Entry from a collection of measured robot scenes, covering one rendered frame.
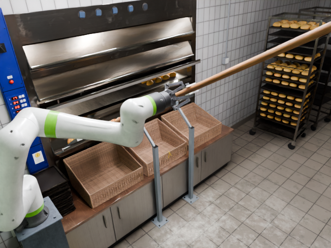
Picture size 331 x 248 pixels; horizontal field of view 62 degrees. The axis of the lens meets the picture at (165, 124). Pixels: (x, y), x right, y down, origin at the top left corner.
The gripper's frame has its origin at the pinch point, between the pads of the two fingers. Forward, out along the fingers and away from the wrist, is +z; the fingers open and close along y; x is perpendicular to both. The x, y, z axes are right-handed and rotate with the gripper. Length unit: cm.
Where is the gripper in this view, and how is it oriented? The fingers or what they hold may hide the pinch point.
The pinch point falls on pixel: (190, 89)
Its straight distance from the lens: 134.0
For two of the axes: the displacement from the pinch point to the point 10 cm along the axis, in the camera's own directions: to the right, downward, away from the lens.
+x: 5.6, -1.8, -8.1
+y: 3.8, 9.2, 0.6
